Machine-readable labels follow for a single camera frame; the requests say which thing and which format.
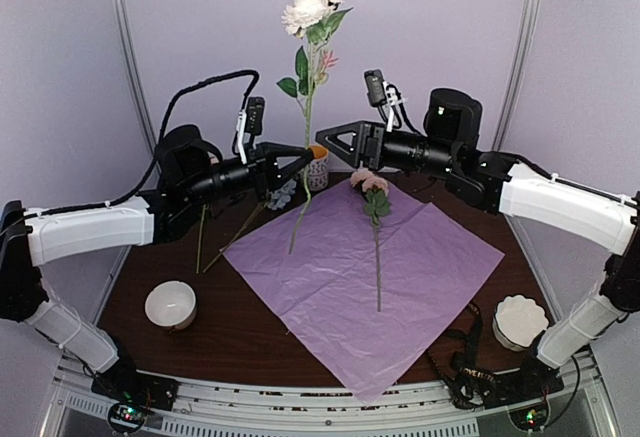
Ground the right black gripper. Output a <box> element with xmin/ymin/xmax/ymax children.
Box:
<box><xmin>314</xmin><ymin>120</ymin><xmax>458</xmax><ymax>179</ymax></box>

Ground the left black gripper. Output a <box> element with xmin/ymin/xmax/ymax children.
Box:
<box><xmin>183</xmin><ymin>141</ymin><xmax>314</xmax><ymax>206</ymax></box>

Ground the blue fake flower stem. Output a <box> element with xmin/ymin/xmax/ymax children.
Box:
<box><xmin>199</xmin><ymin>180</ymin><xmax>297</xmax><ymax>274</ymax></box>

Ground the pink fake flower stem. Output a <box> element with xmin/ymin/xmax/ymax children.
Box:
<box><xmin>349</xmin><ymin>168</ymin><xmax>391</xmax><ymax>312</ymax></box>

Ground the white fake flower stem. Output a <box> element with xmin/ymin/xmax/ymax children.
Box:
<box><xmin>276</xmin><ymin>0</ymin><xmax>354</xmax><ymax>256</ymax></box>

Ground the purple pink wrapping paper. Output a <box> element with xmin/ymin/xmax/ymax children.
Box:
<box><xmin>225</xmin><ymin>181</ymin><xmax>503</xmax><ymax>405</ymax></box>

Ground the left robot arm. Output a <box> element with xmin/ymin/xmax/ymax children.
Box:
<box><xmin>1</xmin><ymin>124</ymin><xmax>313</xmax><ymax>402</ymax></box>

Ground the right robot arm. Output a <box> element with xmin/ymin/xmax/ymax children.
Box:
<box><xmin>316</xmin><ymin>88</ymin><xmax>639</xmax><ymax>406</ymax></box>

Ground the patterned mug orange inside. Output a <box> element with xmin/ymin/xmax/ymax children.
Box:
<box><xmin>307</xmin><ymin>144</ymin><xmax>329</xmax><ymax>192</ymax></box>

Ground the white round bowl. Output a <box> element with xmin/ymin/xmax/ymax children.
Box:
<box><xmin>144</xmin><ymin>281</ymin><xmax>197</xmax><ymax>331</ymax></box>

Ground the white scalloped bowl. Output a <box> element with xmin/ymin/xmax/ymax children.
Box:
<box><xmin>492</xmin><ymin>295</ymin><xmax>549</xmax><ymax>352</ymax></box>

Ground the black lettered ribbon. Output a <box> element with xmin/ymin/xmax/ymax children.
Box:
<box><xmin>424</xmin><ymin>301</ymin><xmax>498</xmax><ymax>410</ymax></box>

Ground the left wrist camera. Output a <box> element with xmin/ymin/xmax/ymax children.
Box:
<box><xmin>233</xmin><ymin>96</ymin><xmax>265</xmax><ymax>163</ymax></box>

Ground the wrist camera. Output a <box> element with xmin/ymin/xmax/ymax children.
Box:
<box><xmin>233</xmin><ymin>96</ymin><xmax>265</xmax><ymax>163</ymax></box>
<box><xmin>364</xmin><ymin>69</ymin><xmax>406</xmax><ymax>132</ymax></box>

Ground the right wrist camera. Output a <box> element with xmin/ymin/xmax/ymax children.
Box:
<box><xmin>364</xmin><ymin>69</ymin><xmax>406</xmax><ymax>132</ymax></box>

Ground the left aluminium frame post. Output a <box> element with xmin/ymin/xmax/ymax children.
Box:
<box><xmin>111</xmin><ymin>0</ymin><xmax>157</xmax><ymax>157</ymax></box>

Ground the aluminium frame post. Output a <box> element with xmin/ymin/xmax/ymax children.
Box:
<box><xmin>111</xmin><ymin>0</ymin><xmax>157</xmax><ymax>157</ymax></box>
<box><xmin>491</xmin><ymin>0</ymin><xmax>541</xmax><ymax>151</ymax></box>

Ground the right aluminium frame post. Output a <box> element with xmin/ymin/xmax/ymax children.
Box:
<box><xmin>491</xmin><ymin>0</ymin><xmax>541</xmax><ymax>151</ymax></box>

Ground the front aluminium rail base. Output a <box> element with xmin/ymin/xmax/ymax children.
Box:
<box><xmin>42</xmin><ymin>349</ymin><xmax>614</xmax><ymax>437</ymax></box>

